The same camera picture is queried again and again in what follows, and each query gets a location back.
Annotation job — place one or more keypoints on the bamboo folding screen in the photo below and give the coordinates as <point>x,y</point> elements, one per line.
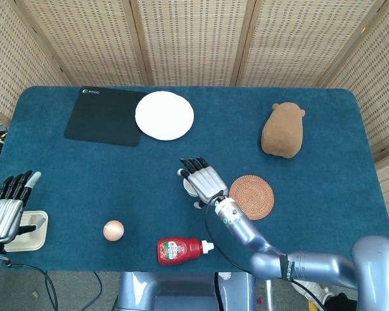
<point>194,39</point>

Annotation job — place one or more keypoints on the round brown woven coaster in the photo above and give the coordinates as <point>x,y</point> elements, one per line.
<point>256,194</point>

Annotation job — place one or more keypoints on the black trouser leg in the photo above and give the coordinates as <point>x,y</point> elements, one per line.
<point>340,303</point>

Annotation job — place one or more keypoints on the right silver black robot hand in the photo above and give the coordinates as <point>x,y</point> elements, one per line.
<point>205,184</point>

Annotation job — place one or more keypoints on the white sneaker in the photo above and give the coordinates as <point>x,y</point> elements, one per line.
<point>314,290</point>

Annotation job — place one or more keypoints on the silver metal table leg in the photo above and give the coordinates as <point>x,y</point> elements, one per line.
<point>269,293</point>

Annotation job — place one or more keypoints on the peach coloured ball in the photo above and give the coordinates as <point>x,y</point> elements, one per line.
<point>113,230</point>

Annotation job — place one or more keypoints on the blue table cloth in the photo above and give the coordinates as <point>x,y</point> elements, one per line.
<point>149,181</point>

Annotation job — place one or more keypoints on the brown capybara plush toy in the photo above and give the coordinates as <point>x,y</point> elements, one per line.
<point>282,133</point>

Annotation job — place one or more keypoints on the beige square food container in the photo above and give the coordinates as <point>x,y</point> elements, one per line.
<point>32,241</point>

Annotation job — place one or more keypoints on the grey robot torso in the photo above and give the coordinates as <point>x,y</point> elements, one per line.
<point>181,291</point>

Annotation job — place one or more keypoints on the black mouse pad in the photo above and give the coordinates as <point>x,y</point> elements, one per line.
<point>103,120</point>

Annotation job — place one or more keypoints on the white round plate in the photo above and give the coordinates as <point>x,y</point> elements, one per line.
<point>164,116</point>

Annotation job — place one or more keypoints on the red ketchup squeeze bottle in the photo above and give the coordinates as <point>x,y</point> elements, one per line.
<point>178,251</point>

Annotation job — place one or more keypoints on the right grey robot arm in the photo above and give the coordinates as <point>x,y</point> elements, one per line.
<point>278,256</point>

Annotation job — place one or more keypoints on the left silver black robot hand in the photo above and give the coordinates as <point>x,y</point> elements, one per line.
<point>3,217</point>

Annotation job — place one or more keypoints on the white paper cup blue flowers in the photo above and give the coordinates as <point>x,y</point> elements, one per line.
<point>188,188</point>

